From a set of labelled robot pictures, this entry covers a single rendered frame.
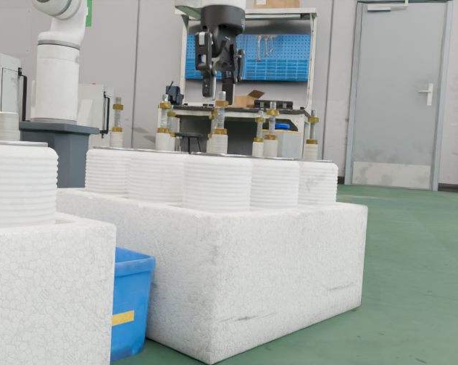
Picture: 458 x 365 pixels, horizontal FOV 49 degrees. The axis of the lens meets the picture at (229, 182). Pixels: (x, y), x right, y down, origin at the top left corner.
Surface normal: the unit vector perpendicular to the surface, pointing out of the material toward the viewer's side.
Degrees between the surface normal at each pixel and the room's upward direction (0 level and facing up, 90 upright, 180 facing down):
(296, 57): 90
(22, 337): 90
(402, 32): 90
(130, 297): 92
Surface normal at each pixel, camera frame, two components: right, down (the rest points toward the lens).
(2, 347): 0.76, 0.08
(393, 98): -0.25, 0.04
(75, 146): 0.97, 0.07
